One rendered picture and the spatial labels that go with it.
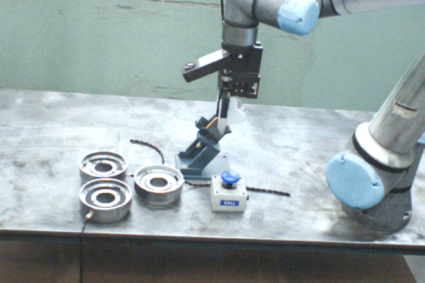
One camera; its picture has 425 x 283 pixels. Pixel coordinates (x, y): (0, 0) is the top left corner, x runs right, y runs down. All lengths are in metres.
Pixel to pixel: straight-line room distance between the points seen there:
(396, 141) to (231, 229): 0.38
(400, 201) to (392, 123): 0.28
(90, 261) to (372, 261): 0.72
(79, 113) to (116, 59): 1.31
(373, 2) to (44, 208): 0.76
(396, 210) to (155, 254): 0.60
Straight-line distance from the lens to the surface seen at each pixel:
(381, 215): 1.26
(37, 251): 1.50
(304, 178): 1.38
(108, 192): 1.21
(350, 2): 1.17
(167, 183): 1.25
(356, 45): 2.95
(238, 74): 1.21
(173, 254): 1.48
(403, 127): 1.03
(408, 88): 1.00
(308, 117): 1.66
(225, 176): 1.20
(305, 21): 1.09
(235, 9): 1.16
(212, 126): 1.28
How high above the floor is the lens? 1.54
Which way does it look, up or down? 29 degrees down
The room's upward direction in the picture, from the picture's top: 7 degrees clockwise
